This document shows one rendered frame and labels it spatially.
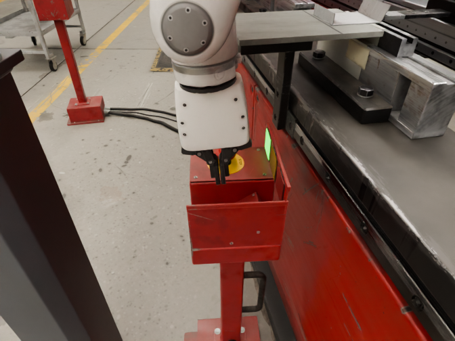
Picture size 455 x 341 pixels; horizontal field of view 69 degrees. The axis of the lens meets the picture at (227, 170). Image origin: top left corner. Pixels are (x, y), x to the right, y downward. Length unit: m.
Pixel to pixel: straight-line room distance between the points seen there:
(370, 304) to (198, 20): 0.46
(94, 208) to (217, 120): 1.39
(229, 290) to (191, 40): 0.64
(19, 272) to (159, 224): 0.99
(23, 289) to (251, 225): 0.44
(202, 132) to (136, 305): 1.01
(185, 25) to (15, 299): 0.63
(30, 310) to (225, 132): 0.55
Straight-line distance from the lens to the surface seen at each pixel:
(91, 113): 2.50
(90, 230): 1.68
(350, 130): 0.59
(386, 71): 0.66
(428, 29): 0.99
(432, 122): 0.61
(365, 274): 0.56
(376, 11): 0.76
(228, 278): 0.79
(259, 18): 0.72
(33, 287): 0.73
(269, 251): 0.61
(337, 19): 0.73
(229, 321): 0.96
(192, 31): 0.31
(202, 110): 0.44
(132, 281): 1.44
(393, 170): 0.52
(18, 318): 0.85
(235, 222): 0.54
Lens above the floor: 1.16
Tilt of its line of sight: 38 degrees down
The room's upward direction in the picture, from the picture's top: straight up
